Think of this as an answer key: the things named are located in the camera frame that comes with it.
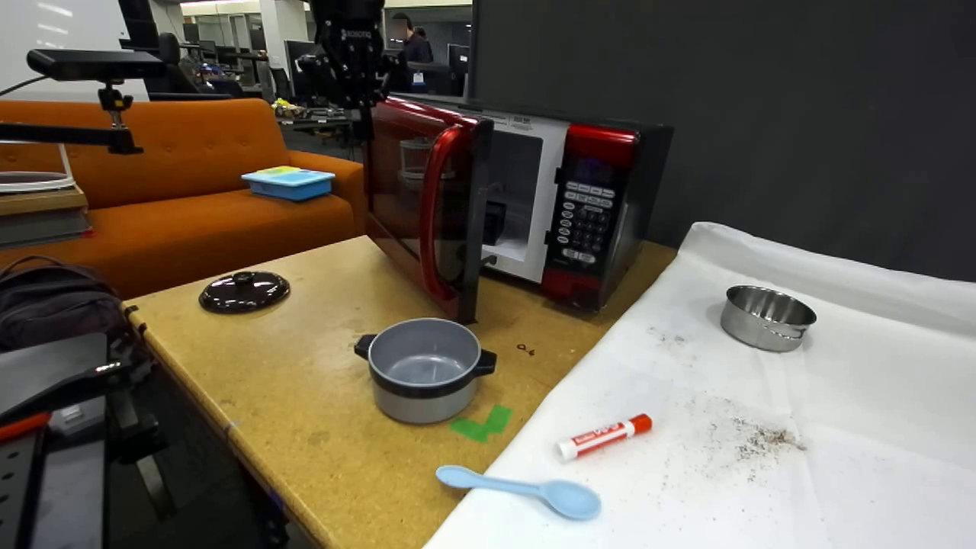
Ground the person in dark clothes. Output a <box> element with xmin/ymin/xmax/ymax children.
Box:
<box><xmin>387</xmin><ymin>13</ymin><xmax>441</xmax><ymax>70</ymax></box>

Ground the grey cooking pot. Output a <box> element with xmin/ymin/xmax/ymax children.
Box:
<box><xmin>350</xmin><ymin>313</ymin><xmax>501</xmax><ymax>428</ymax></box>

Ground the black microwave oven body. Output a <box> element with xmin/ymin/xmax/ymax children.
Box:
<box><xmin>391</xmin><ymin>91</ymin><xmax>676</xmax><ymax>317</ymax></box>

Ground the stereo camera bar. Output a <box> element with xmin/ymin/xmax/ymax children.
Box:
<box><xmin>25</xmin><ymin>44</ymin><xmax>167</xmax><ymax>84</ymax></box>

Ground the dark grey backdrop curtain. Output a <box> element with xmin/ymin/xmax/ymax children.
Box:
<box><xmin>469</xmin><ymin>0</ymin><xmax>976</xmax><ymax>283</ymax></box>

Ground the black tripod stand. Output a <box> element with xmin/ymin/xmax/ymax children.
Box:
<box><xmin>0</xmin><ymin>323</ymin><xmax>177</xmax><ymax>549</ymax></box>

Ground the red microwave door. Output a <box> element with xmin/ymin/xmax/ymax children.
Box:
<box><xmin>364</xmin><ymin>94</ymin><xmax>497</xmax><ymax>325</ymax></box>

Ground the red and white marker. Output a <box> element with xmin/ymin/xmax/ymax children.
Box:
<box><xmin>556</xmin><ymin>412</ymin><xmax>655</xmax><ymax>463</ymax></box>

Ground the black backpack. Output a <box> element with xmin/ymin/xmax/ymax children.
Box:
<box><xmin>0</xmin><ymin>255</ymin><xmax>136</xmax><ymax>352</ymax></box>

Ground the metal bowl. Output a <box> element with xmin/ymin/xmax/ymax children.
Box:
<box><xmin>721</xmin><ymin>283</ymin><xmax>822</xmax><ymax>357</ymax></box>

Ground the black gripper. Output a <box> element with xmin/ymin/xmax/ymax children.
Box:
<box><xmin>324</xmin><ymin>57</ymin><xmax>385</xmax><ymax>109</ymax></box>

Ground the white table cloth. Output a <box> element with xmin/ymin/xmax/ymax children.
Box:
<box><xmin>423</xmin><ymin>218</ymin><xmax>976</xmax><ymax>549</ymax></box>

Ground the black pot lid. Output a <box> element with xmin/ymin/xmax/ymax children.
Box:
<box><xmin>199</xmin><ymin>269</ymin><xmax>293</xmax><ymax>317</ymax></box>

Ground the stack of books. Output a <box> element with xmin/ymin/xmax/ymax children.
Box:
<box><xmin>0</xmin><ymin>140</ymin><xmax>91</xmax><ymax>249</ymax></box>

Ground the light blue plastic spoon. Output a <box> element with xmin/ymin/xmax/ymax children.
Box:
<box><xmin>434</xmin><ymin>461</ymin><xmax>604</xmax><ymax>523</ymax></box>

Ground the blue flat box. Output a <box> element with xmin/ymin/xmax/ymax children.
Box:
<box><xmin>241</xmin><ymin>164</ymin><xmax>340</xmax><ymax>205</ymax></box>

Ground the orange sofa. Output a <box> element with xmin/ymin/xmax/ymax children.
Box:
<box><xmin>0</xmin><ymin>94</ymin><xmax>370</xmax><ymax>302</ymax></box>

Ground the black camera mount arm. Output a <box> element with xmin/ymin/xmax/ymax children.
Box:
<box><xmin>0</xmin><ymin>83</ymin><xmax>148</xmax><ymax>159</ymax></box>

